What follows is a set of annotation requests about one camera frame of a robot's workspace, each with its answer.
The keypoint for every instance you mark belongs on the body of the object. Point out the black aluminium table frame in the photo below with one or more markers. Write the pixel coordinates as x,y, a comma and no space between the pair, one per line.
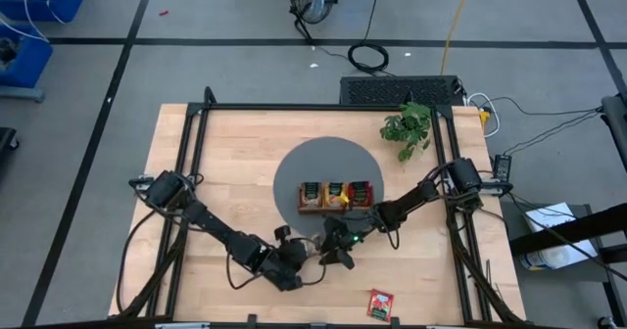
294,107

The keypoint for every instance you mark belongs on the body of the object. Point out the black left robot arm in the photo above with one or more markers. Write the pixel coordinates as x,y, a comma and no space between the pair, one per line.
215,228

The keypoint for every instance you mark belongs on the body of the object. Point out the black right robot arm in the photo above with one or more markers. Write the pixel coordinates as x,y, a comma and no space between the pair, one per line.
416,199

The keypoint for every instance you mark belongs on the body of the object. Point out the white paper bag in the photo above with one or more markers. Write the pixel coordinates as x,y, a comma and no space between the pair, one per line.
544,216

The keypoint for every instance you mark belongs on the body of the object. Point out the black power adapter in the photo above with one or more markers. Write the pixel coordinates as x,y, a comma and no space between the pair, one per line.
502,166

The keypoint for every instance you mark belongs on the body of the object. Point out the wooden tea organizer box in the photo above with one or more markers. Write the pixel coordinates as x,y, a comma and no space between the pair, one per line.
318,209

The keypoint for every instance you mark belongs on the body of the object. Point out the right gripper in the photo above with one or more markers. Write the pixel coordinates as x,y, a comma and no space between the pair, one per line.
350,231

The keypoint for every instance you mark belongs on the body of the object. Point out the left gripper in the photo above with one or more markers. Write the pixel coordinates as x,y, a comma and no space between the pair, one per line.
291,250

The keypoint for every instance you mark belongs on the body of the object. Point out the green potted plant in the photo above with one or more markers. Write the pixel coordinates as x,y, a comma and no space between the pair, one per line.
406,126

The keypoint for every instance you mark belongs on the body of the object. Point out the black cart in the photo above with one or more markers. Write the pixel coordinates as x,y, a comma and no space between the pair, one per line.
6,143

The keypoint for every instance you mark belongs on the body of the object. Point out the yellow power plug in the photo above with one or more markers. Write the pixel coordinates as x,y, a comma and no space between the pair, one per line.
484,118

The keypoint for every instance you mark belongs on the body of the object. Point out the black metal stand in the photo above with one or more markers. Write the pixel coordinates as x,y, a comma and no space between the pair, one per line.
563,232

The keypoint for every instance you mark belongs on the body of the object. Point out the grey metal bar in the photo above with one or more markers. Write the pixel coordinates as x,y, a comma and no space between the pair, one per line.
617,123

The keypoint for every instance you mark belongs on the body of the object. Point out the yellow mango tea sachet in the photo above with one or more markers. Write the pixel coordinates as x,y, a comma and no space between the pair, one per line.
334,194

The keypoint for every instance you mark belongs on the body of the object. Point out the black perforated computer case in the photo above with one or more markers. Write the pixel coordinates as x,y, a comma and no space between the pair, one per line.
392,91

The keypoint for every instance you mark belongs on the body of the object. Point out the grey round woven placemat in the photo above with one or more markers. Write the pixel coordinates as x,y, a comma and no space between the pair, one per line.
323,157

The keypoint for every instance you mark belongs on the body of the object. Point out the red strawberry tea sachet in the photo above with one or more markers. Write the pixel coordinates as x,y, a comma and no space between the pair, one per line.
360,193
380,306

